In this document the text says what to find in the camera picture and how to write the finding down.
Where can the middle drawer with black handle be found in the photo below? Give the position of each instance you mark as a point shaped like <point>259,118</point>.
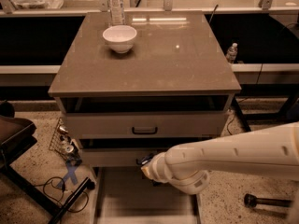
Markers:
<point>115,157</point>

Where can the clear water bottle on counter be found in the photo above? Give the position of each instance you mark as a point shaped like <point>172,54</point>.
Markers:
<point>117,12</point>

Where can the dark blueberry rxbar wrapper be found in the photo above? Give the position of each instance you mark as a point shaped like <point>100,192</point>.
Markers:
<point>145,160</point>

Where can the dark chair at left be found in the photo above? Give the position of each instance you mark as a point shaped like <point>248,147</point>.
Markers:
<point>16,135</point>

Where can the open bottom drawer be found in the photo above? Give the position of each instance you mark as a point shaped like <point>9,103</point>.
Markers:
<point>124,196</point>

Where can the wire basket with cans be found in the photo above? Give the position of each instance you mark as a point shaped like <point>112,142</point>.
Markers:
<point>62,144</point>

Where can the small water bottle on ledge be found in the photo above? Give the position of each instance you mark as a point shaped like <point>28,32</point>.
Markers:
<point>231,53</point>

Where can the grey drawer cabinet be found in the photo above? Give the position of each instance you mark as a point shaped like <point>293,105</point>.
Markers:
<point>175,65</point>

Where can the white ceramic bowl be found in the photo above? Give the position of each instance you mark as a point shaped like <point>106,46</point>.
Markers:
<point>120,38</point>

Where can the drawer with black handle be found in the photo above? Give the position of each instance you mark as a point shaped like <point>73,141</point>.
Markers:
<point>115,157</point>
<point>144,125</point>

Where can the top drawer with black handle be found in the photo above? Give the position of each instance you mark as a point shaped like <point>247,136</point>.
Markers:
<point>144,125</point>

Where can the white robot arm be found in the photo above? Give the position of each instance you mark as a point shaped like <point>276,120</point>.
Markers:
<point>235,178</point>

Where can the black roller leg lower right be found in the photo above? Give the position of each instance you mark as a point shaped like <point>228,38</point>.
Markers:
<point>251,201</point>

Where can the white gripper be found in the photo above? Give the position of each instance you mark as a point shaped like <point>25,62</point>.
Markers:
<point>154,166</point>

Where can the black table leg right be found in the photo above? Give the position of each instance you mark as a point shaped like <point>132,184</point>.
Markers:
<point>239,113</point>

